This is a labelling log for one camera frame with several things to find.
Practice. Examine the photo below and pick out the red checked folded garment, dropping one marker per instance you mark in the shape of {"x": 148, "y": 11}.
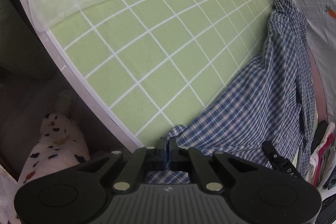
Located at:
{"x": 321, "y": 160}

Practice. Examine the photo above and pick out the green grid cutting mat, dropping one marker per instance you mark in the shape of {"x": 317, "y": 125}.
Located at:
{"x": 146, "y": 66}

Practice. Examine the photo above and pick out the white shoe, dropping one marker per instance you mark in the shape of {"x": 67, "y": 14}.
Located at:
{"x": 65, "y": 102}

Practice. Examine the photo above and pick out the white spotted fuzzy trouser leg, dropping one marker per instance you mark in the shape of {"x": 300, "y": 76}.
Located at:
{"x": 61, "y": 146}

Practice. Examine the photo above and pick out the white folded garment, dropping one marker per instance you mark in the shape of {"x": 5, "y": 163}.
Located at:
{"x": 329, "y": 164}

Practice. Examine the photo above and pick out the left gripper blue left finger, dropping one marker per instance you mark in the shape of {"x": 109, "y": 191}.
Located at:
{"x": 162, "y": 153}

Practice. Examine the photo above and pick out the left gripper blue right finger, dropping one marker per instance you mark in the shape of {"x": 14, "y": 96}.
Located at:
{"x": 173, "y": 154}

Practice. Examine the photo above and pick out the blue plaid shirt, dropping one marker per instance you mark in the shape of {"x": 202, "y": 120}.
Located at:
{"x": 272, "y": 98}

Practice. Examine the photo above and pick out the black folded garment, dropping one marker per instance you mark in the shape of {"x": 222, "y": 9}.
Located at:
{"x": 318, "y": 136}

